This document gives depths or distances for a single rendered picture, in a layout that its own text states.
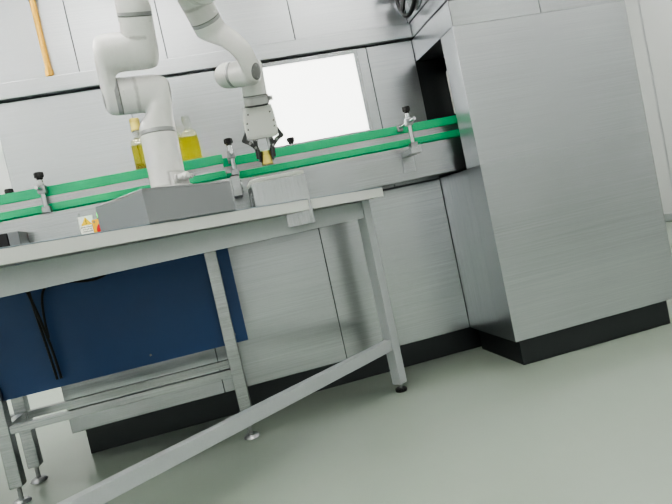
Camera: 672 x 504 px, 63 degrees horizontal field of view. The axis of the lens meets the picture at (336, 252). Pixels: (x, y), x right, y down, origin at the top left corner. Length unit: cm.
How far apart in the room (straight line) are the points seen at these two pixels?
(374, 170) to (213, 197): 77
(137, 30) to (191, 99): 72
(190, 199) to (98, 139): 87
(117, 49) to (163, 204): 40
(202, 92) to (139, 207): 91
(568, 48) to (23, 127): 200
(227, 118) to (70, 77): 57
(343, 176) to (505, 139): 59
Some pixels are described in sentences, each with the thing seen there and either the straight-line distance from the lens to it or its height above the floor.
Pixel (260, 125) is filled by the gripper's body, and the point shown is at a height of 100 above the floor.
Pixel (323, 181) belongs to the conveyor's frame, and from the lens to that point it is 203.
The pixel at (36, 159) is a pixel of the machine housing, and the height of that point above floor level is 111.
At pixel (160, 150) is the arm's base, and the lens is 154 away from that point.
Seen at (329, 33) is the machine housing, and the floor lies 141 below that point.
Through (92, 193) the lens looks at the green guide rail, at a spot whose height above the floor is 92.
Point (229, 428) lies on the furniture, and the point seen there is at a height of 18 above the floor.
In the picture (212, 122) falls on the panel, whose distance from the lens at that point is 222.
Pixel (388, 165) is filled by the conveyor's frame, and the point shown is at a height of 82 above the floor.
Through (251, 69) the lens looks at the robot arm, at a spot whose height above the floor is 113.
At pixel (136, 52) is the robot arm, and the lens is 156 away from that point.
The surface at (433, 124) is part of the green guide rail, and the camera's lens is 220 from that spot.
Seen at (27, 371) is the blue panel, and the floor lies 40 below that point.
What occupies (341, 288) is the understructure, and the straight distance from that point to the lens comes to 225.
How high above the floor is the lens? 66
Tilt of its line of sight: 3 degrees down
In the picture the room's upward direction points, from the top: 12 degrees counter-clockwise
